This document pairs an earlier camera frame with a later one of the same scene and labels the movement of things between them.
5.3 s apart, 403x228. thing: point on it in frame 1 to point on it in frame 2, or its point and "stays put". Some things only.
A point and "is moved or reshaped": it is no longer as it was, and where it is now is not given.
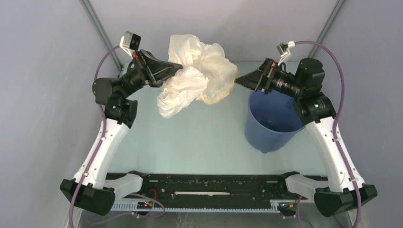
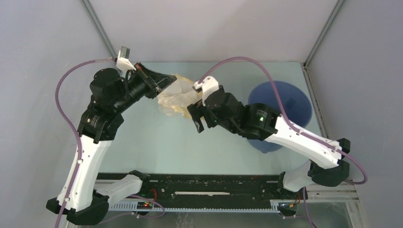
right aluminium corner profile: [333, 14] stays put
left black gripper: [154, 72] to [156, 82]
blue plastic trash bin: [273, 120] stays put
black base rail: [215, 188] stays put
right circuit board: [287, 207] stays put
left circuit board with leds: [144, 205] stays put
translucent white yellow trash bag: [207, 75] is moved or reshaped
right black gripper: [256, 80] to [195, 111]
